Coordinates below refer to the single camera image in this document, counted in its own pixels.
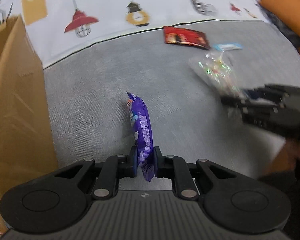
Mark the person's right hand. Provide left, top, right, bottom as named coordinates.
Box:
left=259, top=139, right=300, bottom=185

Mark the clear bag of candies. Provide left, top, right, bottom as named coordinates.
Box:
left=189, top=50, right=245, bottom=98

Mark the grey deer-print sofa cover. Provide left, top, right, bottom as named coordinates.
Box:
left=0, top=0, right=300, bottom=177

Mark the dark red snack packet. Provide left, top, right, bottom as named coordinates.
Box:
left=163, top=26, right=211, bottom=50

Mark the small light blue packet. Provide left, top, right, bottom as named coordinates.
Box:
left=212, top=43, right=243, bottom=51

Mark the purple candy bar wrapper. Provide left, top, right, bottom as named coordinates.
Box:
left=127, top=92, right=155, bottom=182

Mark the brown cardboard box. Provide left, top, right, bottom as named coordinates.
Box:
left=0, top=16, right=58, bottom=236

